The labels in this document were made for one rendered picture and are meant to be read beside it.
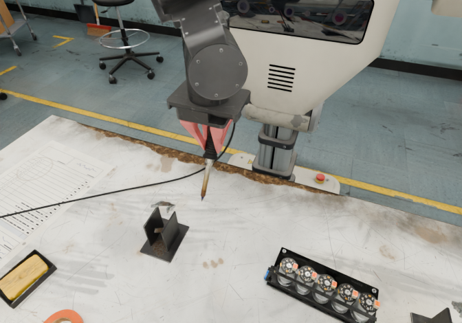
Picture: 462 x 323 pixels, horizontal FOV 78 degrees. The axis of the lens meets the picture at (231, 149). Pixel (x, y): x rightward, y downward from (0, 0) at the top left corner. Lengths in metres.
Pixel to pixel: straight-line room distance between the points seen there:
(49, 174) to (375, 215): 0.70
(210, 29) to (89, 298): 0.44
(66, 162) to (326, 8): 0.65
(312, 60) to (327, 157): 1.25
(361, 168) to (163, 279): 1.51
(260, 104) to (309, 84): 0.13
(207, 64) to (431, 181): 1.80
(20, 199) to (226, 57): 0.57
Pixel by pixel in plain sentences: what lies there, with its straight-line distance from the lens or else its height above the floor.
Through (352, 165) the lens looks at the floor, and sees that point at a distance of 1.86.
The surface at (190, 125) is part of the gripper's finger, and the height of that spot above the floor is 0.98.
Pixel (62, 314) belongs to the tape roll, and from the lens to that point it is 0.55.
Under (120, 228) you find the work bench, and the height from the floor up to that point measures 0.75.
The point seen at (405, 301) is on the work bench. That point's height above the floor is 0.75.
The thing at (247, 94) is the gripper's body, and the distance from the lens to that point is 0.40.
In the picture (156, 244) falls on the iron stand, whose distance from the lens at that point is 0.56.
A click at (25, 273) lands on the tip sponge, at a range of 0.61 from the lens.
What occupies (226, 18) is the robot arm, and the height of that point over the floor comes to 1.12.
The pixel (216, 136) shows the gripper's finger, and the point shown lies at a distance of 0.40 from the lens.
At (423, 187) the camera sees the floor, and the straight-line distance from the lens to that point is 1.92.
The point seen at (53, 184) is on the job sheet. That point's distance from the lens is 0.73.
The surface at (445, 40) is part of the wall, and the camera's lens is 3.03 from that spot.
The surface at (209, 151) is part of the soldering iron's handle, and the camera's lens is 0.45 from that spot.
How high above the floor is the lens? 1.22
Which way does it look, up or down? 42 degrees down
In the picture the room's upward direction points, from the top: straight up
